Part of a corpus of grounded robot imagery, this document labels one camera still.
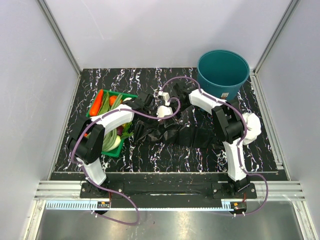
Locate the aluminium frame rail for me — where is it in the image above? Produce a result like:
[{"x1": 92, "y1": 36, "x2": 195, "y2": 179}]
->
[{"x1": 250, "y1": 72, "x2": 305, "y2": 201}]

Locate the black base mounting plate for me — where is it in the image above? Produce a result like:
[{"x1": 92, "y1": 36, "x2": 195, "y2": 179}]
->
[{"x1": 49, "y1": 171, "x2": 258, "y2": 201}]

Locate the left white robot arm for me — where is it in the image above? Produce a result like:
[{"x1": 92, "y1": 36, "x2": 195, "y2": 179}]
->
[{"x1": 67, "y1": 91, "x2": 153, "y2": 198}]

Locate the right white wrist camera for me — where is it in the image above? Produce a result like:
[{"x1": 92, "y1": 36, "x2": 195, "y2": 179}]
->
[{"x1": 158, "y1": 90, "x2": 170, "y2": 106}]

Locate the purple onion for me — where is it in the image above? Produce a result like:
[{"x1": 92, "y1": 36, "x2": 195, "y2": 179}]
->
[{"x1": 116, "y1": 125, "x2": 124, "y2": 137}]

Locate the orange carrot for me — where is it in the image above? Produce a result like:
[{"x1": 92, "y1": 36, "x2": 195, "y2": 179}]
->
[{"x1": 89, "y1": 89, "x2": 104, "y2": 117}]

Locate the white round vegetable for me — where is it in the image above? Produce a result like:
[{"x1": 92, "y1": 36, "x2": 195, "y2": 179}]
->
[{"x1": 108, "y1": 135, "x2": 121, "y2": 152}]

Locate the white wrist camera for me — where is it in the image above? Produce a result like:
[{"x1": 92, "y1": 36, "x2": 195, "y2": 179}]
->
[
  {"x1": 156, "y1": 105, "x2": 173, "y2": 118},
  {"x1": 158, "y1": 90, "x2": 170, "y2": 106}
]

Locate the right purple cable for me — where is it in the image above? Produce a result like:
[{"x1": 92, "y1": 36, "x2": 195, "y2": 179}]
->
[{"x1": 160, "y1": 76, "x2": 269, "y2": 217}]

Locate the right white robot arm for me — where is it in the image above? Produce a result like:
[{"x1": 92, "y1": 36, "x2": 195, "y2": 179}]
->
[{"x1": 173, "y1": 83, "x2": 250, "y2": 198}]

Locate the green vegetable basket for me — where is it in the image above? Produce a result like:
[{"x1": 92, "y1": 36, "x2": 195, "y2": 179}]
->
[{"x1": 86, "y1": 89, "x2": 137, "y2": 157}]

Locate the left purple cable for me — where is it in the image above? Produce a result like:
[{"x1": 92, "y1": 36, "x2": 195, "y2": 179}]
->
[{"x1": 70, "y1": 97, "x2": 182, "y2": 226}]

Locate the purple cable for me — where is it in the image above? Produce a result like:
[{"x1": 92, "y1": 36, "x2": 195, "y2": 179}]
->
[
  {"x1": 160, "y1": 76, "x2": 269, "y2": 217},
  {"x1": 70, "y1": 97, "x2": 182, "y2": 226}
]

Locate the teal trash bin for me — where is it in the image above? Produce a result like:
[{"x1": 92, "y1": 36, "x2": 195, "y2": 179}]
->
[{"x1": 197, "y1": 49, "x2": 250, "y2": 101}]

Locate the black trash bag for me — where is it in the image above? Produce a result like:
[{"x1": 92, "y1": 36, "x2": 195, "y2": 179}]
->
[{"x1": 132, "y1": 114, "x2": 225, "y2": 150}]

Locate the orange tomato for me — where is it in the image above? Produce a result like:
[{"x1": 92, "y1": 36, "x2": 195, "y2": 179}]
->
[{"x1": 109, "y1": 95, "x2": 118, "y2": 107}]

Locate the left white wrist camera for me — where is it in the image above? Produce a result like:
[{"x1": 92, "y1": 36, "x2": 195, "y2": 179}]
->
[{"x1": 156, "y1": 105, "x2": 173, "y2": 118}]

